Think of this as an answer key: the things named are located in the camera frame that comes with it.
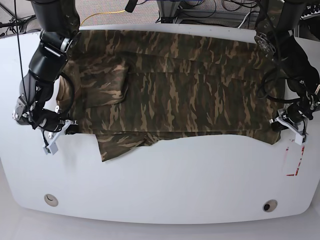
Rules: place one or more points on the aluminium frame stand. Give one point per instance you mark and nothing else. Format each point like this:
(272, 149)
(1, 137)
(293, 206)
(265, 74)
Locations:
(170, 11)

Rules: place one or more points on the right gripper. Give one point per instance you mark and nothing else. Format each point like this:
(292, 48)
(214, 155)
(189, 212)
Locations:
(52, 124)

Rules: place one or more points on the black tripod legs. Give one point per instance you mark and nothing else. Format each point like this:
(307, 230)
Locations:
(14, 24)

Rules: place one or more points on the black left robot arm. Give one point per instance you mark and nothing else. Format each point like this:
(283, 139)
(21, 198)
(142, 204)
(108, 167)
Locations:
(274, 28)

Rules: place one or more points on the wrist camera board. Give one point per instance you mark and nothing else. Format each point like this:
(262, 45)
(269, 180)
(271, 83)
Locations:
(51, 149)
(300, 138)

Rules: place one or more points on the table cable grommet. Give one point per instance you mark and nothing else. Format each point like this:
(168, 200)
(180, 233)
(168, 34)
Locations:
(51, 200)
(270, 206)

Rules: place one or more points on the white power strip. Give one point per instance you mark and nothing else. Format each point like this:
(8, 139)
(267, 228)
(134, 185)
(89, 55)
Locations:
(311, 11)

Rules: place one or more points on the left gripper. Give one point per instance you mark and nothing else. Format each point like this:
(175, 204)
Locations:
(296, 113)

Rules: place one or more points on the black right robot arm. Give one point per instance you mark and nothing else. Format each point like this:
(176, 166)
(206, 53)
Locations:
(60, 23)

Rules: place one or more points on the red tape rectangle marking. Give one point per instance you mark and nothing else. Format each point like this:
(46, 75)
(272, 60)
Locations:
(292, 159)

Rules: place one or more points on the right table cable grommet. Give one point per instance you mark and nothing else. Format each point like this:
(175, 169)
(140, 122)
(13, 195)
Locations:
(270, 206)

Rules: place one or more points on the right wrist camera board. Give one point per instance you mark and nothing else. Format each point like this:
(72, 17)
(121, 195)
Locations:
(51, 149)

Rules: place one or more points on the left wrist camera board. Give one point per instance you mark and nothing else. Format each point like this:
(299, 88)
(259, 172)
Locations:
(300, 138)

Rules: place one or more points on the left table cable grommet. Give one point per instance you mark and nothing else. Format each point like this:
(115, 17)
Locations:
(51, 200)

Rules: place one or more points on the camouflage T-shirt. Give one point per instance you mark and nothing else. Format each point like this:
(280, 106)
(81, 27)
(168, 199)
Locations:
(135, 88)

